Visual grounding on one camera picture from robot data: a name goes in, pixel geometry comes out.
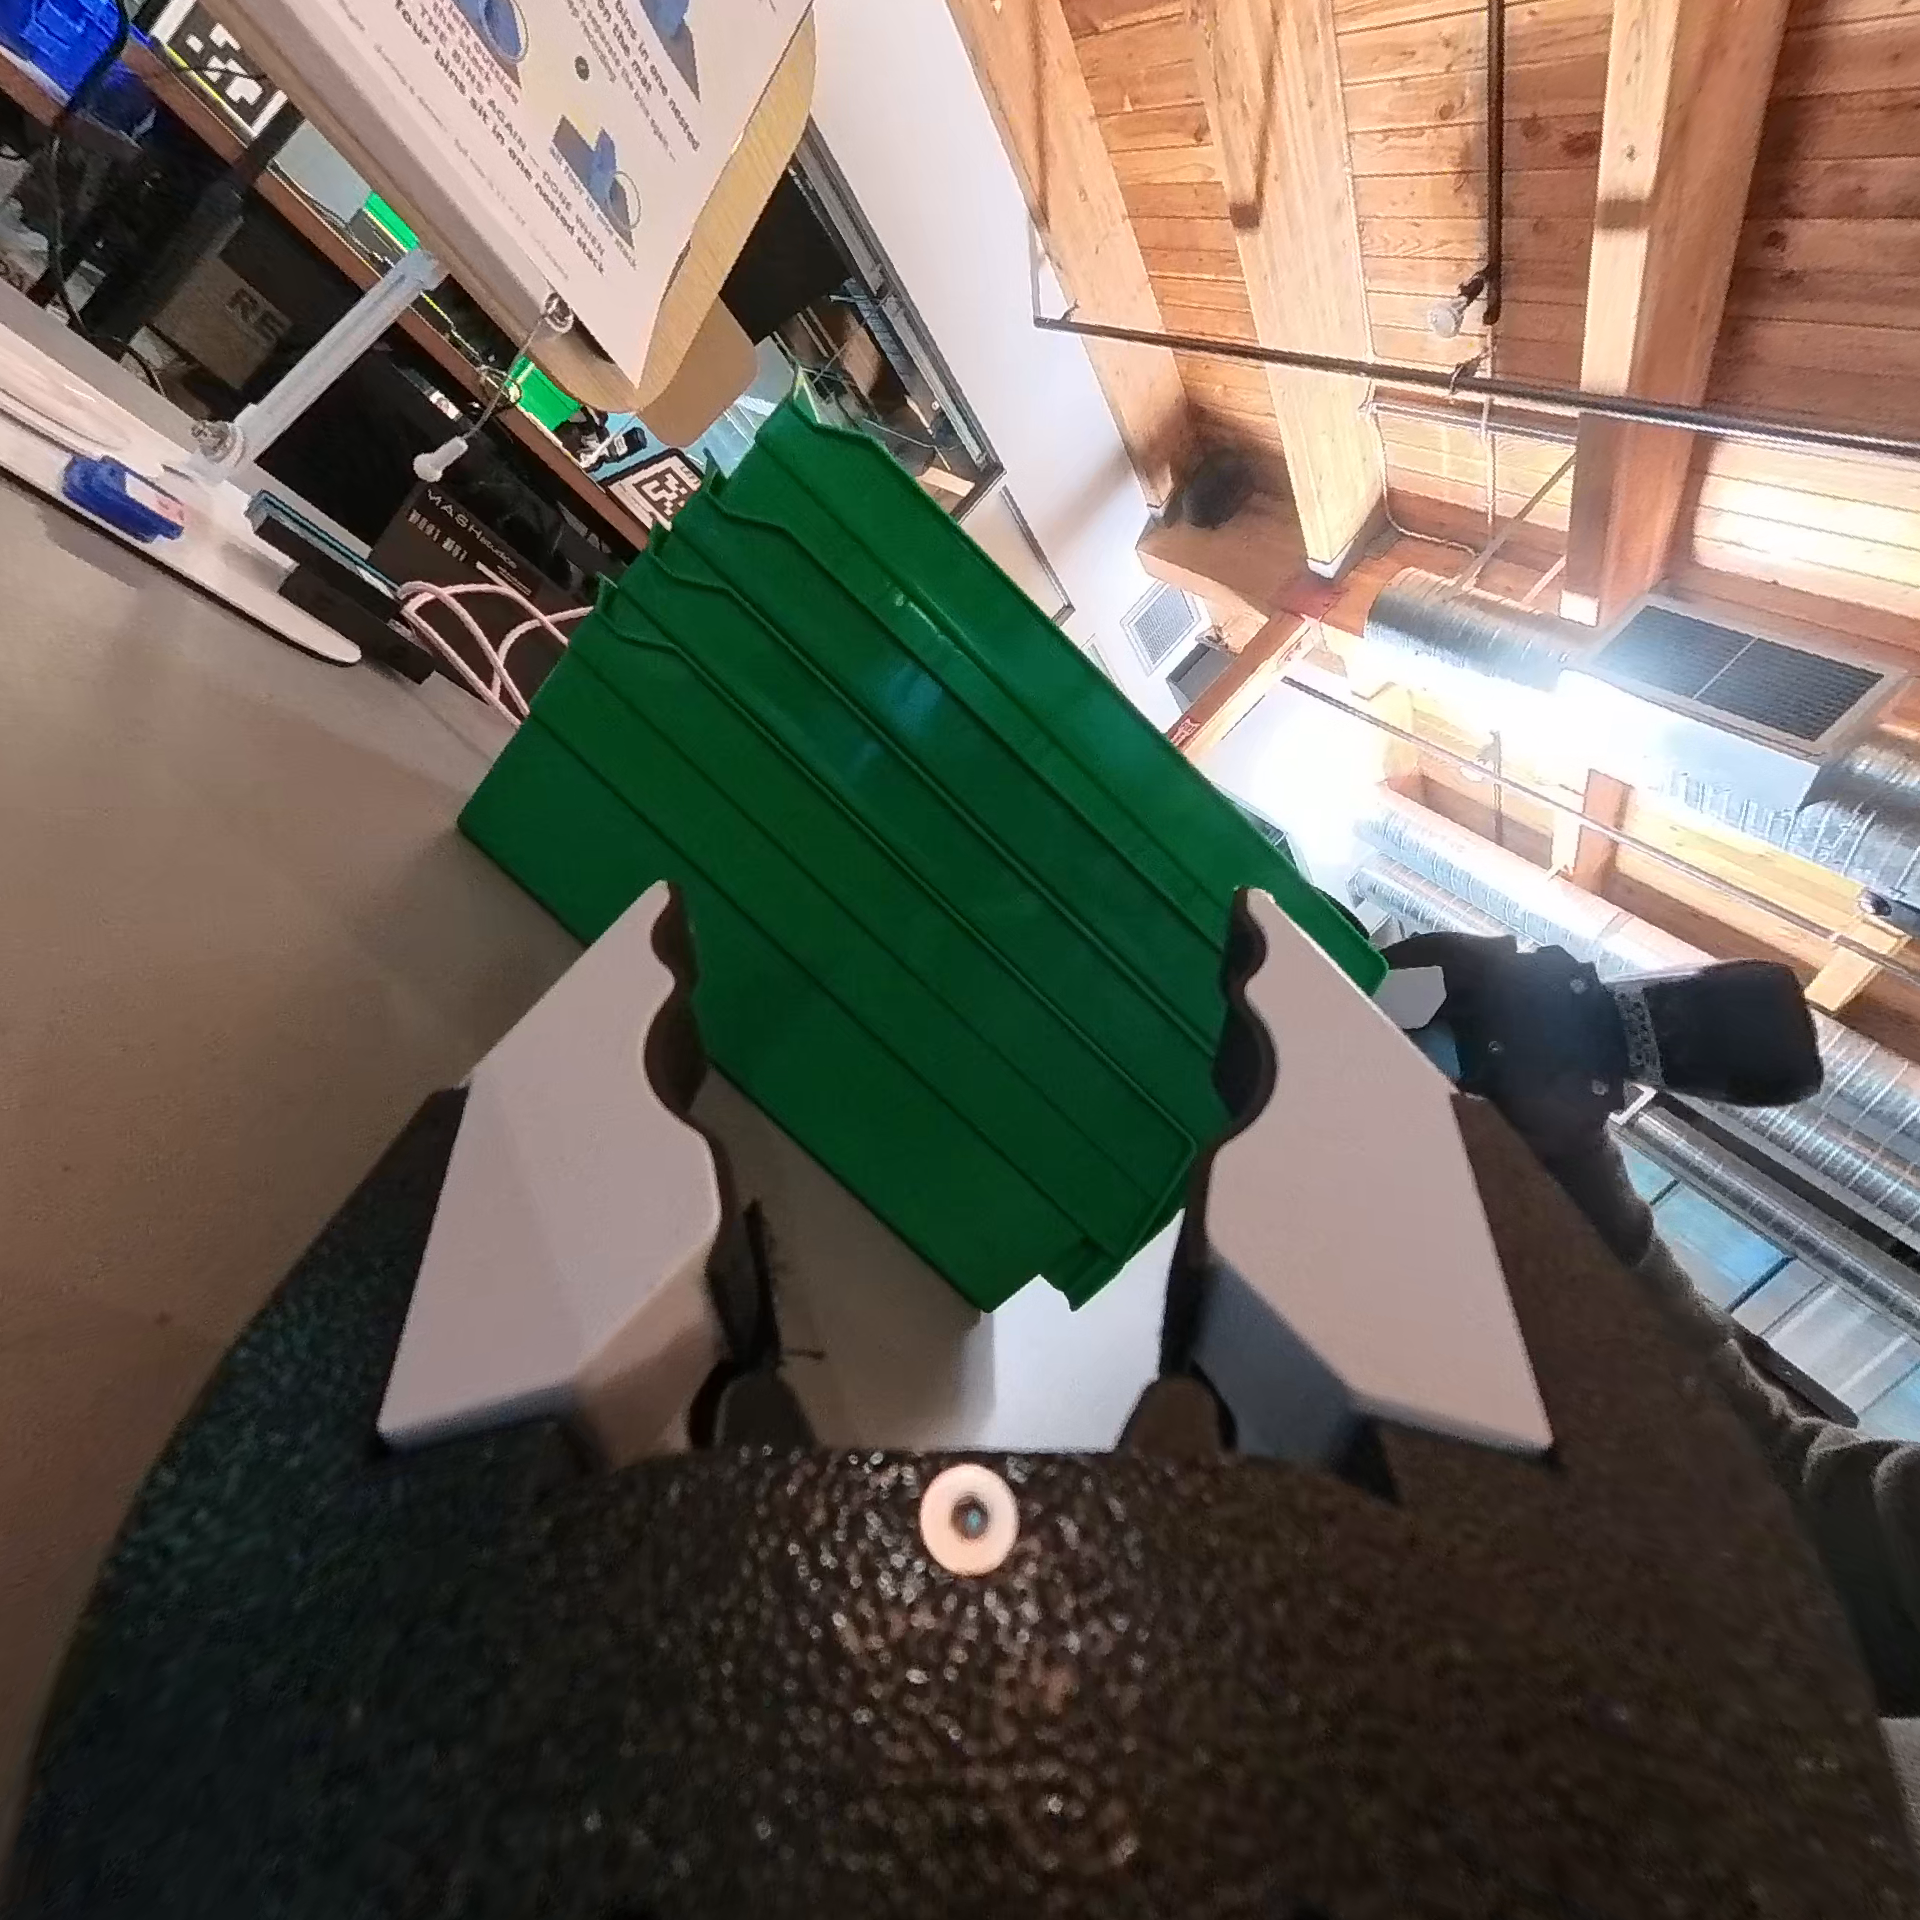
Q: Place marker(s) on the glass partition window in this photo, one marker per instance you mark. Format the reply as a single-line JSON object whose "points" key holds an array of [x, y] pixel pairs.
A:
{"points": [[902, 301]]}

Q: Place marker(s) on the wall vent grille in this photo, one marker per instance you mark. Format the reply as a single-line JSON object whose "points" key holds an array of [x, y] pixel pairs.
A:
{"points": [[1157, 626]]}

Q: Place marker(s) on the ceiling light bulb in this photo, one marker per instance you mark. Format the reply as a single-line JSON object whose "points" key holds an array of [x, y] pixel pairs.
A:
{"points": [[1447, 317]]}

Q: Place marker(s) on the black ceiling pipe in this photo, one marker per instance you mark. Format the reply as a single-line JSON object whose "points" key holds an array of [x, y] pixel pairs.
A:
{"points": [[1494, 150], [1501, 383]]}

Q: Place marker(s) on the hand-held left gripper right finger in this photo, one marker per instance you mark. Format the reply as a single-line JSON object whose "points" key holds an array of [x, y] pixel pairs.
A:
{"points": [[1349, 1201]]}

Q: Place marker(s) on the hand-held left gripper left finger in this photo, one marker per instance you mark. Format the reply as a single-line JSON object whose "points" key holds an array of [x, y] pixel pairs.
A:
{"points": [[541, 1201]]}

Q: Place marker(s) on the white instruction sheet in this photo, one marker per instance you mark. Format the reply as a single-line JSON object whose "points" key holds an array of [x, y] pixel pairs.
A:
{"points": [[495, 150]]}

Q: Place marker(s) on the person's right forearm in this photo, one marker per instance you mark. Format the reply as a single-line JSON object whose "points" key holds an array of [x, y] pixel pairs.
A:
{"points": [[1846, 1500]]}

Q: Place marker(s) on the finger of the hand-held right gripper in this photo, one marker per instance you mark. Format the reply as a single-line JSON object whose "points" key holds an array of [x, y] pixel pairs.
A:
{"points": [[1415, 997]]}

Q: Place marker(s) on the silver ventilation duct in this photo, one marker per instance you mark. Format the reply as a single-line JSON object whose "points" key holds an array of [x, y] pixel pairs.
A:
{"points": [[1501, 886], [1471, 629]]}

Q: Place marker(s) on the ceiling vent grille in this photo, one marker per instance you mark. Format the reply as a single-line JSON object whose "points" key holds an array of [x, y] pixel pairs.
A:
{"points": [[1741, 674]]}

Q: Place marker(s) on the flat black box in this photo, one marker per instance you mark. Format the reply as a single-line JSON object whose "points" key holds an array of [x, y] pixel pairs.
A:
{"points": [[353, 616]]}

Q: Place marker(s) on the black printed box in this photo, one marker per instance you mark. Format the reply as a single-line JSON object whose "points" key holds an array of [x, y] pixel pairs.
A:
{"points": [[464, 525]]}

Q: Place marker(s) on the small blue object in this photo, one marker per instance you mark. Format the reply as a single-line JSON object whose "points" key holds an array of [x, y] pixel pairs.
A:
{"points": [[112, 487]]}

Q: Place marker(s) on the black white fiducial tag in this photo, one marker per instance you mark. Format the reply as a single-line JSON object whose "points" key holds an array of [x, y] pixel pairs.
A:
{"points": [[656, 487], [224, 61]]}

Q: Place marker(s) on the brown wooden table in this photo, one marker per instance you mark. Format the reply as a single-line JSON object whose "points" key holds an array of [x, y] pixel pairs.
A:
{"points": [[375, 284]]}

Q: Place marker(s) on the black ceiling speaker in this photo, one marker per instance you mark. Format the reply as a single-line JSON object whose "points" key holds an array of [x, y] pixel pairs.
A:
{"points": [[1214, 487]]}

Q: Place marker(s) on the small green bin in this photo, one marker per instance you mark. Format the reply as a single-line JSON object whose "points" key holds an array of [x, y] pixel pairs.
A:
{"points": [[542, 383]]}

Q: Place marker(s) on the blue plastic bin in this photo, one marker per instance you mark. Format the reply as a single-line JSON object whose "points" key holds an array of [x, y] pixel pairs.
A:
{"points": [[61, 31]]}

